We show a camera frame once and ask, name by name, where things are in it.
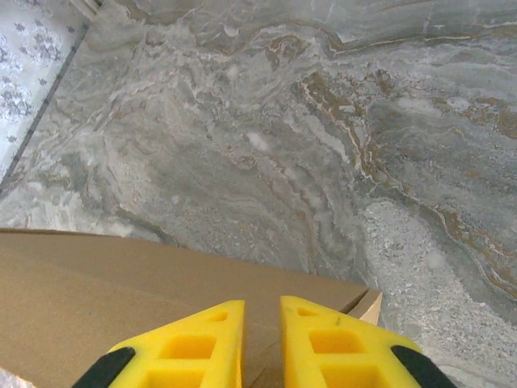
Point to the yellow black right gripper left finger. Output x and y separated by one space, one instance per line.
226 355

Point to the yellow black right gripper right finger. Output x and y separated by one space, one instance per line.
299 355

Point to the brown cardboard box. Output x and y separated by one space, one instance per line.
121 291

